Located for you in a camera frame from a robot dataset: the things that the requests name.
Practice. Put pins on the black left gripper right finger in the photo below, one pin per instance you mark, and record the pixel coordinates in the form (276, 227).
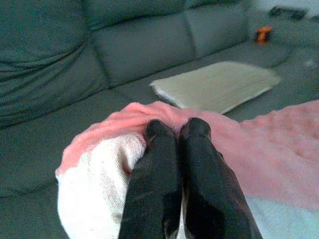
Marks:
(211, 181)

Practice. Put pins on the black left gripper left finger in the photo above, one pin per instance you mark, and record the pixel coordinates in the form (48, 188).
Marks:
(154, 179)

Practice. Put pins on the flat beige pad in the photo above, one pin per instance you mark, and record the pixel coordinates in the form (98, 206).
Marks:
(216, 85)

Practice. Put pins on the small orange black object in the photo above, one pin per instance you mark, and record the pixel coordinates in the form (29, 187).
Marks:
(263, 35)

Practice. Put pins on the pink dotted pillow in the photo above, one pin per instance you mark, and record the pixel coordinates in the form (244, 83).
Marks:
(261, 149)

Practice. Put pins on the dark green leather sofa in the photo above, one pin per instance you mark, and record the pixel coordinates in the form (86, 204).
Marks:
(74, 62)

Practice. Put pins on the flat black object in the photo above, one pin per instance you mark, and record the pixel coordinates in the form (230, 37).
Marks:
(287, 13)

